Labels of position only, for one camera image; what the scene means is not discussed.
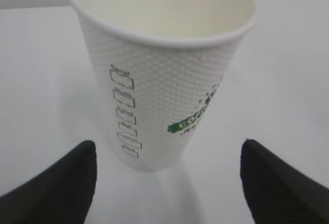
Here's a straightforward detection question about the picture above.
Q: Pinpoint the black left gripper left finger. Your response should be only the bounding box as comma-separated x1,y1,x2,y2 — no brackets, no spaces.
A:
1,140,97,223

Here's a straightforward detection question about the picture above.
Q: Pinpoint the white paper cup green logo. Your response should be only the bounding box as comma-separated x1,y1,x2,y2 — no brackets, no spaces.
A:
69,0,258,171

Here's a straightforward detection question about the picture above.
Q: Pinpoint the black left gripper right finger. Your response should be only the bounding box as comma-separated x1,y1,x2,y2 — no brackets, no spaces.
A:
240,139,328,223

